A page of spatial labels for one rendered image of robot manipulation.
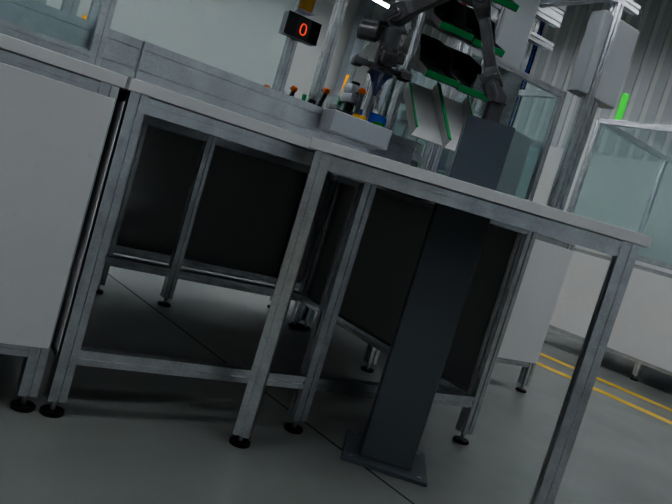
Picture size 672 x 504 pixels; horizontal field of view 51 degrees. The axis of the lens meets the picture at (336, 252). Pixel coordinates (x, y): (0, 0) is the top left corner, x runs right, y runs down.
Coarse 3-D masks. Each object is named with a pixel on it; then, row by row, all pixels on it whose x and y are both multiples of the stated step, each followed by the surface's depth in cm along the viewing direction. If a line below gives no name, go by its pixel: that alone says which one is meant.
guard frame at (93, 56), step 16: (112, 0) 163; (112, 16) 164; (0, 32) 153; (16, 32) 155; (32, 32) 156; (96, 32) 163; (48, 48) 159; (64, 48) 161; (80, 48) 162; (96, 48) 164; (96, 64) 165
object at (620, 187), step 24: (600, 144) 600; (624, 144) 584; (648, 144) 568; (600, 168) 597; (624, 168) 580; (648, 168) 565; (600, 192) 593; (624, 192) 577; (648, 192) 562; (600, 216) 589; (624, 216) 573; (648, 216) 558
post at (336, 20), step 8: (336, 0) 336; (344, 0) 335; (336, 8) 334; (344, 8) 335; (336, 16) 334; (336, 24) 335; (328, 32) 336; (336, 32) 336; (328, 40) 335; (336, 40) 337; (328, 48) 335; (320, 56) 338; (328, 56) 337; (320, 64) 336; (328, 64) 337; (320, 72) 336; (312, 80) 340; (320, 80) 338; (312, 88) 339; (320, 88) 338; (320, 96) 339
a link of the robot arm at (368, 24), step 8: (392, 8) 209; (400, 8) 208; (384, 16) 209; (392, 16) 209; (360, 24) 212; (368, 24) 212; (376, 24) 212; (384, 24) 213; (392, 24) 216; (360, 32) 213; (368, 32) 212; (376, 32) 211; (368, 40) 214; (376, 40) 216
